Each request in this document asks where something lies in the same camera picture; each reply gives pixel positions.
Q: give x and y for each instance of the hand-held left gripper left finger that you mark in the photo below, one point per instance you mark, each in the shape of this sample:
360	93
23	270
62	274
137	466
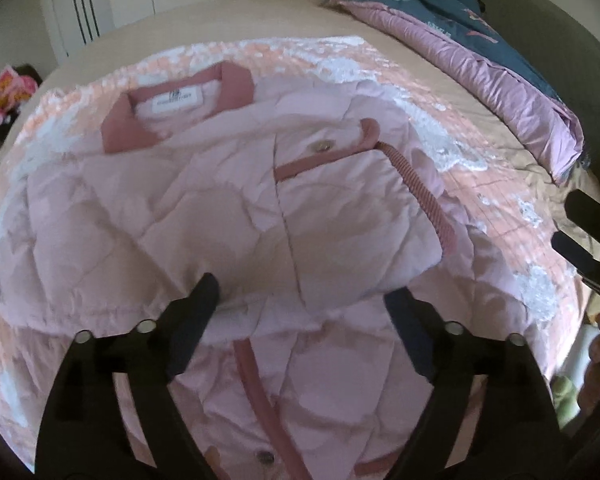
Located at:
190	330

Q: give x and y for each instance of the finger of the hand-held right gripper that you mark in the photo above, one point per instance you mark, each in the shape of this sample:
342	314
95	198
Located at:
592	215
587	262

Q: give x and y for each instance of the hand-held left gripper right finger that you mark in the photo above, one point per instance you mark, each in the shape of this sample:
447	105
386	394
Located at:
412	335

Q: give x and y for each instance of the pink quilted jacket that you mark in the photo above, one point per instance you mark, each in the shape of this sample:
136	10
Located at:
180	210

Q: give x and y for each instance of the orange cloud print blanket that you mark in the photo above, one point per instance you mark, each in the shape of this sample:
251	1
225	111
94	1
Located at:
480	200

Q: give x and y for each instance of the green soft object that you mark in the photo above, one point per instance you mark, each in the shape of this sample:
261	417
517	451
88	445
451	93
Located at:
565	395

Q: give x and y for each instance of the blue and purple duvet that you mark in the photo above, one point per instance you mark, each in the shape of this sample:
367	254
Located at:
480	85

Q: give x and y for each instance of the grey headboard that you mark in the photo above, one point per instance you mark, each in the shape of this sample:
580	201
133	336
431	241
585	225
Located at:
555	35

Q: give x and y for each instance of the pink printed cloth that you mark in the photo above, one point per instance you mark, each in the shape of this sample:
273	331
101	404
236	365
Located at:
7	97

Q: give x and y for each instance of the bed with beige sheet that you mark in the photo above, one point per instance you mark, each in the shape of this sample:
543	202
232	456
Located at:
230	20

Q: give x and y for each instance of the white door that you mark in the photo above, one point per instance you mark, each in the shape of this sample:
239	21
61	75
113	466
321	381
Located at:
70	20

